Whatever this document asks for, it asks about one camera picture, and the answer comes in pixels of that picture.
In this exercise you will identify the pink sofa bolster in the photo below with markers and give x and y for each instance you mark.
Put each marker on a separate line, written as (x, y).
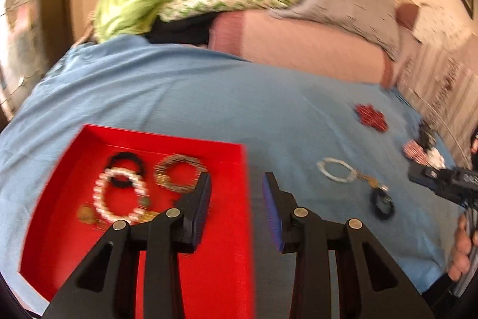
(298, 46)

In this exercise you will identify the person's right hand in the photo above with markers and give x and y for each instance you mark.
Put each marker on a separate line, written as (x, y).
(461, 251)

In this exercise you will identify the black cloth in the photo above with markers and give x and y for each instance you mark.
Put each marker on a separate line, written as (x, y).
(179, 29)

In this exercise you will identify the white dotted scrunchie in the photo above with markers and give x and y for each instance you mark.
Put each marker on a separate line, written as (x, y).
(436, 156)

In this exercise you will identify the pink cushion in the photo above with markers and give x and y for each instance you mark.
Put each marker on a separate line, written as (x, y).
(407, 14)

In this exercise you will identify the brown black hair clasp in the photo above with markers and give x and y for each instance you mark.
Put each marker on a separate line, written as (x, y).
(369, 181)

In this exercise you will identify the light blue blanket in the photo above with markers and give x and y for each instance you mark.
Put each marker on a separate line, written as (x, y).
(224, 109)

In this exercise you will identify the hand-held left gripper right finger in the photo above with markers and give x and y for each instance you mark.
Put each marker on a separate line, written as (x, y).
(274, 225)

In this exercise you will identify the black object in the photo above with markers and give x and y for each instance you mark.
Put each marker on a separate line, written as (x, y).
(440, 289)

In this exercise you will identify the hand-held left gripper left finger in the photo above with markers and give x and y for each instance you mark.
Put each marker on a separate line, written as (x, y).
(198, 218)

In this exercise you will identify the navy dotted scrunchie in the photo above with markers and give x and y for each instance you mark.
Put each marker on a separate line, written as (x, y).
(425, 134)

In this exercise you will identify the white patterned pillow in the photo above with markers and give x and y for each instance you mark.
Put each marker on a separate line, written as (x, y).
(440, 23)

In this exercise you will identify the grey quilted pillow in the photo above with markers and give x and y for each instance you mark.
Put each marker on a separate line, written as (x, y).
(347, 1)

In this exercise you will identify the striped floral sofa cover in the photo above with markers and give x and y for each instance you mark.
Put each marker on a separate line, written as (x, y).
(444, 80)

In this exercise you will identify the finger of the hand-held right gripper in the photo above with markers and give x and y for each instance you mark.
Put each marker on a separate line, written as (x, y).
(427, 179)

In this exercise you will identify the red tray box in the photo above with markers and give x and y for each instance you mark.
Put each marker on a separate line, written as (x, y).
(224, 266)

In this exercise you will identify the stained glass window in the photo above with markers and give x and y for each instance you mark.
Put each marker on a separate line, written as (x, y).
(22, 23)

